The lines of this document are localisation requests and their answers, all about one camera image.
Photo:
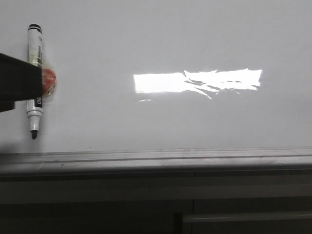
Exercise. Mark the white whiteboard with aluminium frame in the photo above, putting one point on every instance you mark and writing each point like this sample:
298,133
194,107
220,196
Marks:
163,85

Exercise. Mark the white black whiteboard marker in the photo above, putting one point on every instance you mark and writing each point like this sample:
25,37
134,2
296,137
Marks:
35,57

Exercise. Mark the red magnet taped on marker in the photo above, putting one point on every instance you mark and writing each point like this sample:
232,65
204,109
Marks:
48,81

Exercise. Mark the grey cabinet under whiteboard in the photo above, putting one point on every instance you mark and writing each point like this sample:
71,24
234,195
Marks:
230,202

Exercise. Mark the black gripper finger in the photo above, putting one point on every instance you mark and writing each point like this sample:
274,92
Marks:
19,81

